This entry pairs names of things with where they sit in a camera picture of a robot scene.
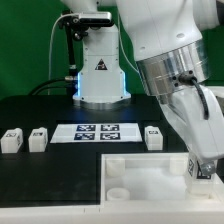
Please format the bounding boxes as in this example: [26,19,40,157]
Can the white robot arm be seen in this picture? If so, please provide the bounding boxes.
[61,0,224,176]

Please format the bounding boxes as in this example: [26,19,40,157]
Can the grey camera on mount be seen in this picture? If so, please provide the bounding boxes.
[78,12,112,24]

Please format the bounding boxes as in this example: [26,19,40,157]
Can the white square table top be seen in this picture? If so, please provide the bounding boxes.
[100,152,224,203]

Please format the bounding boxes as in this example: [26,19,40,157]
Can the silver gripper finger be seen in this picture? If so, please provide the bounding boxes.
[200,161,216,175]

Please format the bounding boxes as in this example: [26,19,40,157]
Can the black cables at base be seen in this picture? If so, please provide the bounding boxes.
[29,77,78,96]

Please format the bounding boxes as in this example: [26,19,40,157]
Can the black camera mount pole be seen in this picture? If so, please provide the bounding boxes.
[58,10,88,80]

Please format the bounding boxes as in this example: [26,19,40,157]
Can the white cable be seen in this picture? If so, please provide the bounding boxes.
[48,13,75,96]

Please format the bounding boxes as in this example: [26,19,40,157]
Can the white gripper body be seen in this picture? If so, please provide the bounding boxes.
[160,86,224,162]

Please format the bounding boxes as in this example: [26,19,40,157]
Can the white sheet with markers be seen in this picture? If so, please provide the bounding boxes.
[51,123,142,143]

